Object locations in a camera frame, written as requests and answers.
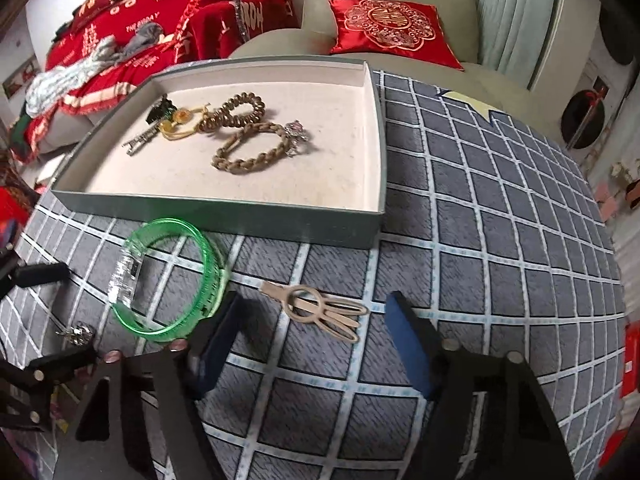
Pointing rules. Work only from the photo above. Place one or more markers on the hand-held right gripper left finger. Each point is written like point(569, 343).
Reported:
point(220, 330)

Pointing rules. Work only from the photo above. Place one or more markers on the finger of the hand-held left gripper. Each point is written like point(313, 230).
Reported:
point(50, 370)
point(42, 274)

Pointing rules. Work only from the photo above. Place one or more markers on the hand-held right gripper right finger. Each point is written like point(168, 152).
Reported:
point(410, 340)

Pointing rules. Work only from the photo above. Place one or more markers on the green plastic bangle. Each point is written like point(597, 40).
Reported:
point(212, 265)

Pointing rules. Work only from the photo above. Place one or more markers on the beige hair clip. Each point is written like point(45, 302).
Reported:
point(320, 310)

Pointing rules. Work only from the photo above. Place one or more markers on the silver metal hair clip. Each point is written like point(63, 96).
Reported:
point(142, 141)

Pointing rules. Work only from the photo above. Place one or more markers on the grey tray with white lining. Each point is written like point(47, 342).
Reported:
point(325, 160)

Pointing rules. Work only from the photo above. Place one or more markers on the black hair clip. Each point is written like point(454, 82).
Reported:
point(160, 109)

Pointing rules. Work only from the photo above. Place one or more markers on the grey checked tablecloth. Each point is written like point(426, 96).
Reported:
point(500, 260)

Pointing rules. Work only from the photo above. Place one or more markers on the light striped blanket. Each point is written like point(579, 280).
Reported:
point(65, 77)

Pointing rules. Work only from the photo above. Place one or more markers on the red printed sofa cover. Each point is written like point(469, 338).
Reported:
point(125, 75)

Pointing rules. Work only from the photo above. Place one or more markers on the grey garment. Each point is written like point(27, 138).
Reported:
point(142, 40)

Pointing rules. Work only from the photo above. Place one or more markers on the white washing machine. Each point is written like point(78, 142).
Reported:
point(587, 115)

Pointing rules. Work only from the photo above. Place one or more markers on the red embroidered cushion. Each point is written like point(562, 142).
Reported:
point(395, 27)

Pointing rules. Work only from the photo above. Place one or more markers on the red satin cushion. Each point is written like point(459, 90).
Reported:
point(205, 5)

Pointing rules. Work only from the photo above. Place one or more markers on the gooseneck phone stand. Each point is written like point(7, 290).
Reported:
point(242, 0)

